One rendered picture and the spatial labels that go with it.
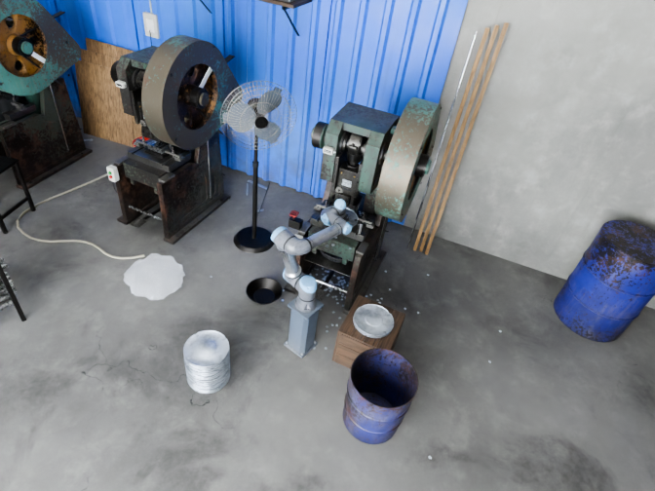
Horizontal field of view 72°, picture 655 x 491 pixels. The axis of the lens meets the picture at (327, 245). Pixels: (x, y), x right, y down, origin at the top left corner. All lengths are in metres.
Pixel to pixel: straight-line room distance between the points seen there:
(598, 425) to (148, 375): 3.19
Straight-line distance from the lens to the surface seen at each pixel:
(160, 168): 4.17
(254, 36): 4.66
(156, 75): 3.50
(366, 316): 3.26
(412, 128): 2.82
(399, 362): 3.04
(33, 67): 5.11
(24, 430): 3.44
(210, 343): 3.13
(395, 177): 2.78
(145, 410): 3.28
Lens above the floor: 2.78
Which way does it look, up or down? 40 degrees down
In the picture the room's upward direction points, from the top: 9 degrees clockwise
